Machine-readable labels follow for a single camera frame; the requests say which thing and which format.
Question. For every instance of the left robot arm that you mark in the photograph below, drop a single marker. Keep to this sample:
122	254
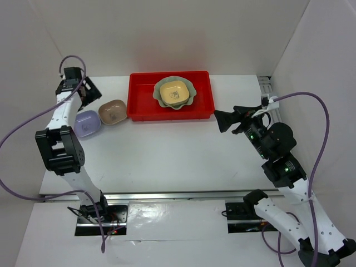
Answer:
60	148

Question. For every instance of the brown square plate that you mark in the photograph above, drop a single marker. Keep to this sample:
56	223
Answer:
113	112

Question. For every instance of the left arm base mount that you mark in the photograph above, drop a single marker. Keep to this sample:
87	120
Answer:
115	222

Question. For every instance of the aluminium rail front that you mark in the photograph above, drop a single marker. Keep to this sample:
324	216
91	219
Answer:
189	195

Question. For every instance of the red plastic bin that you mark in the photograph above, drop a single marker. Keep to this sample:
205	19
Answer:
141	105

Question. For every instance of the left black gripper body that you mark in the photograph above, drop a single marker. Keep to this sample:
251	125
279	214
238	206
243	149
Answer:
92	94

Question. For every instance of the purple square plate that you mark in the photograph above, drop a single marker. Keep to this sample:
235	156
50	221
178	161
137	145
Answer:
87	123

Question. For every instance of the large green scalloped bowl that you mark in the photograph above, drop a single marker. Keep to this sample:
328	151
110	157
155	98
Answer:
189	84

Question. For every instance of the yellow square plate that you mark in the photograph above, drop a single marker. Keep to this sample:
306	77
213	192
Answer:
174	93

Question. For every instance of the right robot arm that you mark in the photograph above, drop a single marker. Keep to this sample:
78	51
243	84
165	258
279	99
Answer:
312	232

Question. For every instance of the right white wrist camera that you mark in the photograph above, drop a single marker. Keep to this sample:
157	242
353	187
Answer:
268	104

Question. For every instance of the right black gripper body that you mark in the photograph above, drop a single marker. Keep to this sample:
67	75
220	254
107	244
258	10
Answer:
253	128

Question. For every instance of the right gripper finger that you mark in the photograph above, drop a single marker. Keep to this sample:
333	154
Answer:
226	119
243	110

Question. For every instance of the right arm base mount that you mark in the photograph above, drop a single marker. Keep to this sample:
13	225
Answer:
241	220

